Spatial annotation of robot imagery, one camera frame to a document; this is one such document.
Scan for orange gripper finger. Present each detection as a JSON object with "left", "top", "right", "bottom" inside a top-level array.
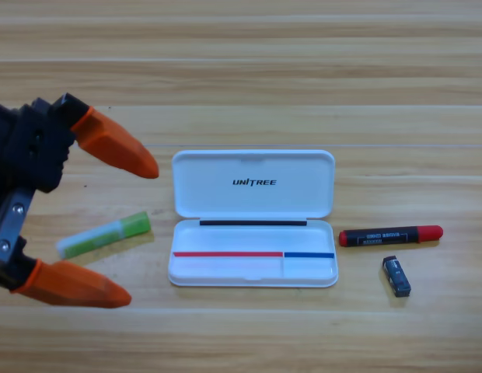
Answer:
[
  {"left": 50, "top": 92, "right": 160, "bottom": 180},
  {"left": 0, "top": 235, "right": 132, "bottom": 310}
]

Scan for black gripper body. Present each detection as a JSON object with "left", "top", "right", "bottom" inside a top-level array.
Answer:
[{"left": 0, "top": 96, "right": 77, "bottom": 262}]

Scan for green glue stick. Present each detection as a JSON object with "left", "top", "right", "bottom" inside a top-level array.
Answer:
[{"left": 55, "top": 211, "right": 152, "bottom": 260}]

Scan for white Unitree pencil case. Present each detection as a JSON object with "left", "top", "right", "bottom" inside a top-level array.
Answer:
[{"left": 167, "top": 149, "right": 339, "bottom": 288}]

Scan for red and black marker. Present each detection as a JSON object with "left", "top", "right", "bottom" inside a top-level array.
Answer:
[{"left": 337, "top": 224, "right": 445, "bottom": 249}]

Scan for black eraser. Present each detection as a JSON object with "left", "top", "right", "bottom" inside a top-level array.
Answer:
[{"left": 381, "top": 255, "right": 412, "bottom": 298}]

